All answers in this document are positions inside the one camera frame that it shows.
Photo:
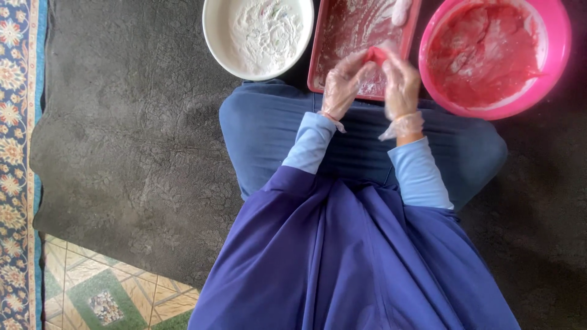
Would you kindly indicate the flour-coated dough piece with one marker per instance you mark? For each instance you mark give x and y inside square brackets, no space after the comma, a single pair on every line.
[402,10]

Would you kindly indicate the person's right hand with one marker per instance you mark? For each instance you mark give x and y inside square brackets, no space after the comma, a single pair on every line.
[401,90]

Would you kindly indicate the blue floral patterned rug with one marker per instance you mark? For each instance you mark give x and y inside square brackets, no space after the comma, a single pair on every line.
[18,165]

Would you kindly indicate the white bowl of flour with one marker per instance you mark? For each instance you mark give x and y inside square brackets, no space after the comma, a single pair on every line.
[258,35]

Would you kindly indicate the pink plastic bowl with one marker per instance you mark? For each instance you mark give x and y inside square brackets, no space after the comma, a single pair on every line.
[497,59]

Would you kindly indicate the red dough piece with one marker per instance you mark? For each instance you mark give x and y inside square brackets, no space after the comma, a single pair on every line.
[375,55]

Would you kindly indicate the person's left fingers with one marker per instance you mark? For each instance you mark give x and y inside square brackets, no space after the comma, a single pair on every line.
[356,63]

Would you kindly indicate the dark grey embossed mat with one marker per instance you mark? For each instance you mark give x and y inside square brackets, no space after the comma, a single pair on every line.
[137,137]

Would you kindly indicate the red rectangular tray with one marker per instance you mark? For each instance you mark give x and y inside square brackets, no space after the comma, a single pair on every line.
[353,36]

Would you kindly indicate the person's purple garment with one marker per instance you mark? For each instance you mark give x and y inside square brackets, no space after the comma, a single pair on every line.
[348,261]

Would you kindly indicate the person's left hand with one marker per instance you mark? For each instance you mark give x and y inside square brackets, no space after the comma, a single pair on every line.
[340,90]

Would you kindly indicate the person's right fingers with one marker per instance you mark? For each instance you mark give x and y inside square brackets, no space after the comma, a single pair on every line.
[395,63]

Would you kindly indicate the red dough batter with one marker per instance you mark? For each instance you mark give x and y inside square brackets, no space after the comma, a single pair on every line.
[481,52]

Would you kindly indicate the person's blue trousers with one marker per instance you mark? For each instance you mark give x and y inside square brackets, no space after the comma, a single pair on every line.
[261,133]

